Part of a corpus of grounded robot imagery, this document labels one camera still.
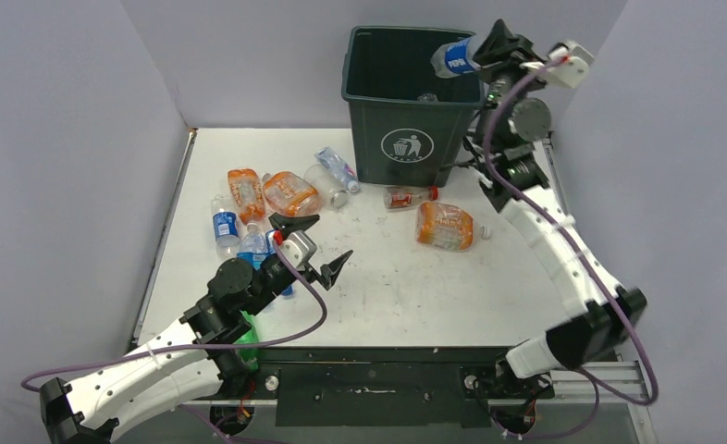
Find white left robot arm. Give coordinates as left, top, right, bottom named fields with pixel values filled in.
left=38, top=215, right=352, bottom=443

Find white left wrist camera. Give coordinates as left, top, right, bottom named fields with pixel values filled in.
left=271, top=230, right=317, bottom=270

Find Pepsi bottle blue label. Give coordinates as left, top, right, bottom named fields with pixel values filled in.
left=430, top=34, right=486, bottom=79

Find dark green plastic trash bin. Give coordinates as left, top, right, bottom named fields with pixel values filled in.
left=341, top=26, right=485, bottom=187

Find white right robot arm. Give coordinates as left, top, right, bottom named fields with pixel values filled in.
left=472, top=19, right=647, bottom=396

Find light blue water bottle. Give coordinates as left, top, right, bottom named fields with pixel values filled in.
left=237, top=222, right=269, bottom=269

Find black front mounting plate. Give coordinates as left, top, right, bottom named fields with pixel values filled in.
left=187, top=346, right=618, bottom=429

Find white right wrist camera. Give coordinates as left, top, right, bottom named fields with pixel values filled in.
left=544, top=40, right=596, bottom=89

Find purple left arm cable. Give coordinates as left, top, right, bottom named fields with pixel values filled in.
left=19, top=235, right=328, bottom=444

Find crushed orange bottle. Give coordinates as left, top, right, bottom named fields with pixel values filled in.
left=262, top=171, right=323, bottom=217
left=415, top=202, right=492, bottom=252
left=227, top=168, right=265, bottom=224

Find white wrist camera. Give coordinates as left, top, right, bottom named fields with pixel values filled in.
left=544, top=40, right=596, bottom=89
left=271, top=230, right=317, bottom=270

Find aluminium rail frame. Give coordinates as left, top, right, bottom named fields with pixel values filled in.
left=541, top=129, right=655, bottom=405

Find crushed clear bottle white cap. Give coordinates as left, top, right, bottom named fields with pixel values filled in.
left=314, top=147, right=361, bottom=194

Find bottles inside bin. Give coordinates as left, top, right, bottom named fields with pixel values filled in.
left=417, top=92, right=439, bottom=102

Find green plastic bottle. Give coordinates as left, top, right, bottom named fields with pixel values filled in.
left=235, top=312, right=259, bottom=373

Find small brown red-capped bottle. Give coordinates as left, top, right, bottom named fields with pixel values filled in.
left=383, top=186, right=438, bottom=210

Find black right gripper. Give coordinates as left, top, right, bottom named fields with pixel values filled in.
left=471, top=20, right=556, bottom=150

